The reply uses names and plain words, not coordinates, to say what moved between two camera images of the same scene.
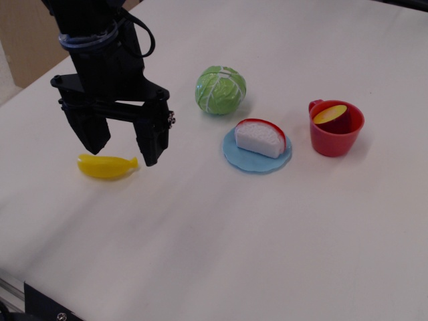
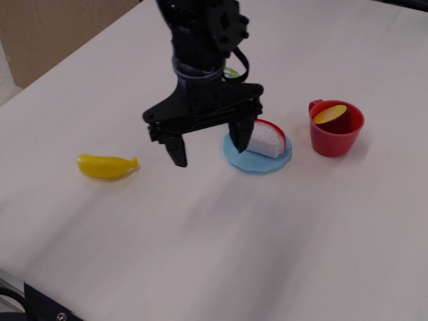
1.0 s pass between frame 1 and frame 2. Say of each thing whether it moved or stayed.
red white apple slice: stayed
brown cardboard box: stayed
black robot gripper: moved
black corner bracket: stayed
